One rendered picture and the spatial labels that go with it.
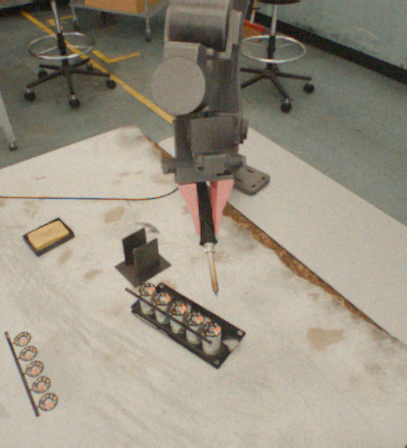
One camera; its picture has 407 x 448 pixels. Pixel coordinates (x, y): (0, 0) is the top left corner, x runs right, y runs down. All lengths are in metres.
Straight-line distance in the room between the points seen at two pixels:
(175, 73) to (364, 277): 0.47
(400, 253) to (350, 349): 0.23
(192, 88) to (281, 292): 0.38
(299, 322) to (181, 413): 0.22
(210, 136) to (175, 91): 0.06
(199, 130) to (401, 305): 0.45
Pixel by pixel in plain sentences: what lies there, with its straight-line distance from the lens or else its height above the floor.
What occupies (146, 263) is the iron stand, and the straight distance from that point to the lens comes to 0.72.
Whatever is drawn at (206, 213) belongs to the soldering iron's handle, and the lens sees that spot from 0.59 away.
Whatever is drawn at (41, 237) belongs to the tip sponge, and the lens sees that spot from 0.82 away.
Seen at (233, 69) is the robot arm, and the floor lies 0.98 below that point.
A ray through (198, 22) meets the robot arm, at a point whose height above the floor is 1.14.
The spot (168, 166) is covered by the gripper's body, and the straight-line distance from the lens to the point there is 0.53.
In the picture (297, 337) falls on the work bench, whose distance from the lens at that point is 0.68.
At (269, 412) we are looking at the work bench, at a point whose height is 0.75.
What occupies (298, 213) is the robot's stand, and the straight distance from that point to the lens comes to 0.87.
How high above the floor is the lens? 1.30
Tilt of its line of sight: 43 degrees down
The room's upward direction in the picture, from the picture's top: straight up
